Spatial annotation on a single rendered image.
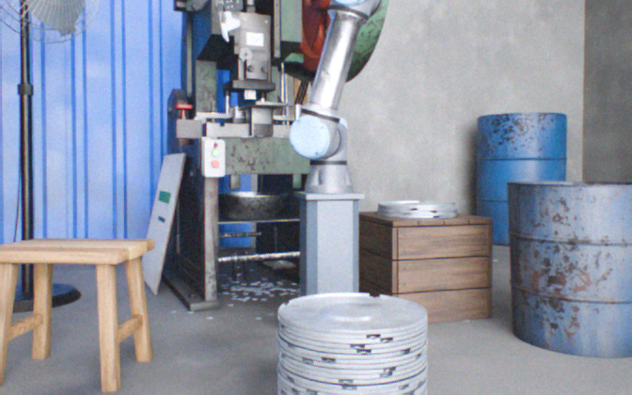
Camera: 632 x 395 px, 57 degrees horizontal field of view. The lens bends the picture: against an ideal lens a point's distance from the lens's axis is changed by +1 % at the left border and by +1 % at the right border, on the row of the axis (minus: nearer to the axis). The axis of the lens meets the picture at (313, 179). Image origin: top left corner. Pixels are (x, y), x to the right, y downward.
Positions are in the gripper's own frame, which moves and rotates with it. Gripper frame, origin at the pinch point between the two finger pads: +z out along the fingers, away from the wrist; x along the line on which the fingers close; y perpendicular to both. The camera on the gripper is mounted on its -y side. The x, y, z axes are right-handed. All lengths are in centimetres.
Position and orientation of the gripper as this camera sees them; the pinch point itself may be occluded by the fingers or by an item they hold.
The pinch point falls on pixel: (226, 39)
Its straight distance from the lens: 192.1
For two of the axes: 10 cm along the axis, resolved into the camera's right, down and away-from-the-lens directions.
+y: 9.9, -1.6, 0.7
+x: -1.2, -3.8, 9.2
